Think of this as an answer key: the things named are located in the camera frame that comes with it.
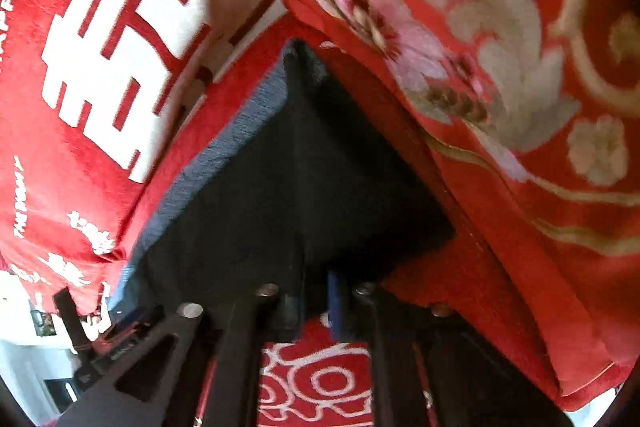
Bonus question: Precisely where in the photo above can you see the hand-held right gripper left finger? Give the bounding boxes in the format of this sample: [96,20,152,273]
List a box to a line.
[55,283,307,427]

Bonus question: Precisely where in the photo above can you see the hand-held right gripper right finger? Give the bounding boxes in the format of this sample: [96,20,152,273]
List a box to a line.
[325,269,576,427]

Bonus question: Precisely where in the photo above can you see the black pants with blue-grey waistband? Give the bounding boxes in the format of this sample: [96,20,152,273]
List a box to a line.
[107,39,456,343]

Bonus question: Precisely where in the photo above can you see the red blanket with white characters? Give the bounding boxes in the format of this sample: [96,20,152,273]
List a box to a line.
[0,0,561,403]

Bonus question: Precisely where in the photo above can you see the red floral blanket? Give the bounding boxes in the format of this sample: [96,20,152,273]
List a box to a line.
[235,0,640,413]

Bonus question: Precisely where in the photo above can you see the wall picture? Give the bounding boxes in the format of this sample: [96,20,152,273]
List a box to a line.
[30,309,56,338]

